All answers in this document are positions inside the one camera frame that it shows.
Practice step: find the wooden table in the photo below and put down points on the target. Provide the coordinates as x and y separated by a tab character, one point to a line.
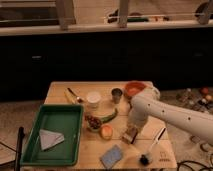
93	146

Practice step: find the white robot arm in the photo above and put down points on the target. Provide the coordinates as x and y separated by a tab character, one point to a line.
146	103

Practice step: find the brown grape bunch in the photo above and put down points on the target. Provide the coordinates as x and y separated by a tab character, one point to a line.
94	122

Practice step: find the grey folded cloth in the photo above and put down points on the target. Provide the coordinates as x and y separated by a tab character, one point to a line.
49	139

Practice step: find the small metal cup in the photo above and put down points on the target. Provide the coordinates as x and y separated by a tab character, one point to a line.
116	95

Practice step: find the green plastic tray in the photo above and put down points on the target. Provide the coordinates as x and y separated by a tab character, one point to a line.
65	119

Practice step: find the metal spoon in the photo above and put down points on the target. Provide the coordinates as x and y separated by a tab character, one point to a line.
79	99

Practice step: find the wooden board eraser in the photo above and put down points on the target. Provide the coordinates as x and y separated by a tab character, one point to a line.
130	135

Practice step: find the orange round fruit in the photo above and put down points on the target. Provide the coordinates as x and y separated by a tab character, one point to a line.
106	132

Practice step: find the black stand pole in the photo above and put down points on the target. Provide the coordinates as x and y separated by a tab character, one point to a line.
19	148

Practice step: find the orange bowl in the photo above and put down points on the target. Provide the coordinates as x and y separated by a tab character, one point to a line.
132	88

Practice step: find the green chili pepper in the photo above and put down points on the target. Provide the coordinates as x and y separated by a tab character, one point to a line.
109	117

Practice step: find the blue sponge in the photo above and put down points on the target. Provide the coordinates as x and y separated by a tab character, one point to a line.
111	157

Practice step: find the yellow banana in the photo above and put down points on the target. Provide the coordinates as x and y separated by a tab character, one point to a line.
69	98

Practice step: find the white paper cup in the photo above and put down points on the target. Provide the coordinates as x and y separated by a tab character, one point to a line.
93	98

